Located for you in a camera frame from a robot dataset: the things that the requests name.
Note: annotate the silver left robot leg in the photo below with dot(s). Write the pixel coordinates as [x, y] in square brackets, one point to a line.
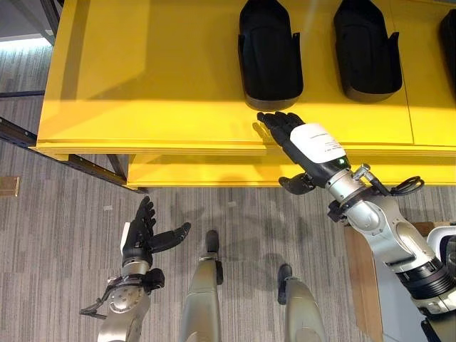
[203, 299]

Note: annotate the silver right robot leg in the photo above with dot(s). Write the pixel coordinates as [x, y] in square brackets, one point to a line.
[301, 306]

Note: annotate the dark metal shelf rail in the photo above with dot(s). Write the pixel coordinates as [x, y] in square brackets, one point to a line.
[53, 149]

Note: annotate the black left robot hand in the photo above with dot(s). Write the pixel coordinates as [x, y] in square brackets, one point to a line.
[137, 235]

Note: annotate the black sole-shaped part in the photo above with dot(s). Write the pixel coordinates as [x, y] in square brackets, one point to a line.
[269, 57]
[367, 53]
[449, 42]

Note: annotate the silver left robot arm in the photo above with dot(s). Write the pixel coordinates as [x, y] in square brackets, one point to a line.
[124, 306]

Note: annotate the silver robot leg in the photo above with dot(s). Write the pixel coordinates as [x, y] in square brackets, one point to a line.
[203, 299]
[301, 306]

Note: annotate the small cardboard piece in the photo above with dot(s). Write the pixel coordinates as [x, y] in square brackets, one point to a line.
[9, 186]

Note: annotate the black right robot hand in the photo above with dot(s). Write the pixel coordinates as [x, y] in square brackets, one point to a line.
[313, 142]

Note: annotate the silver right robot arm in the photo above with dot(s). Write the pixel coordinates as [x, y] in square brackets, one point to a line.
[388, 235]

